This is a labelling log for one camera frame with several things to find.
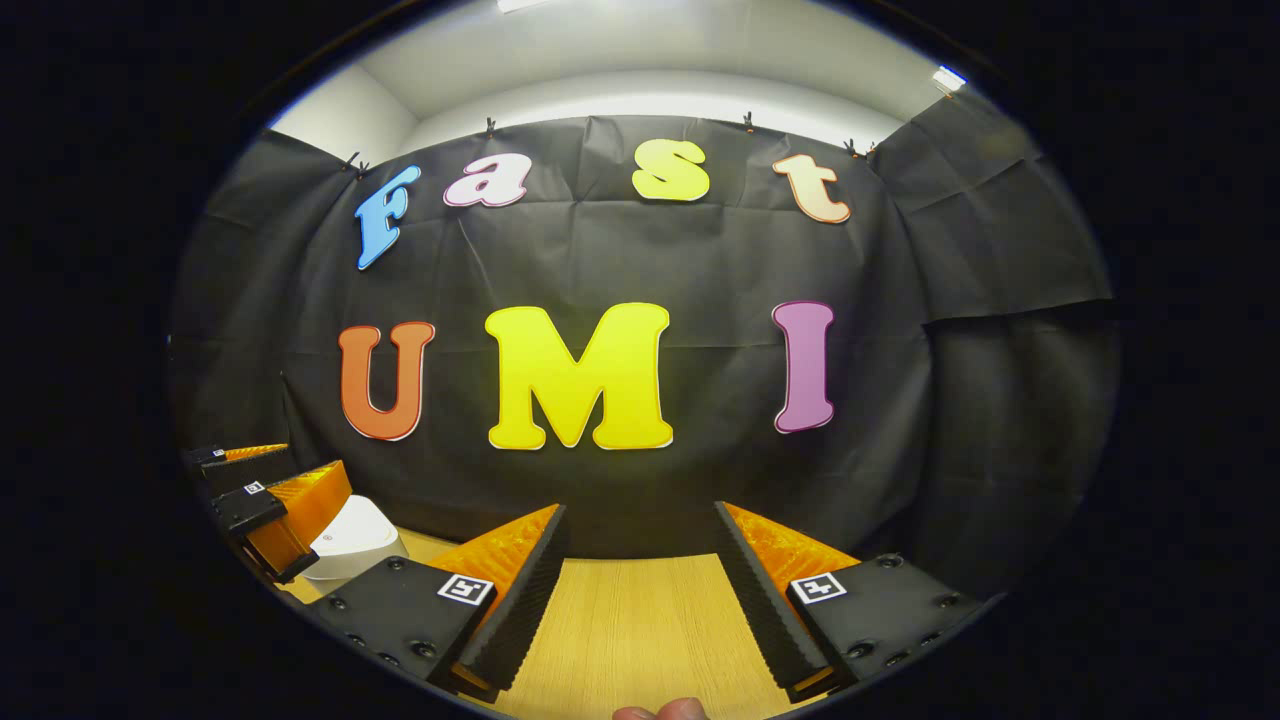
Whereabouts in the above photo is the wooden desktop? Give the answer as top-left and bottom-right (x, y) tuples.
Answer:
(275, 525), (801, 720)

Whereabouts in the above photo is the white desktop garbage bin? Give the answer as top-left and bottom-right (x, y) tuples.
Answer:
(300, 494), (409, 583)

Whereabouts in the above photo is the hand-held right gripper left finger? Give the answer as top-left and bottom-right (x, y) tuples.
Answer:
(308, 503), (569, 703)

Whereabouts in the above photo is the black backdrop cloth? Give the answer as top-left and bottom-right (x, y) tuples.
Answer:
(165, 95), (1119, 601)

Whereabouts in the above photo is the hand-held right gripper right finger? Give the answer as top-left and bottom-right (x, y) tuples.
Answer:
(713, 500), (986, 703)

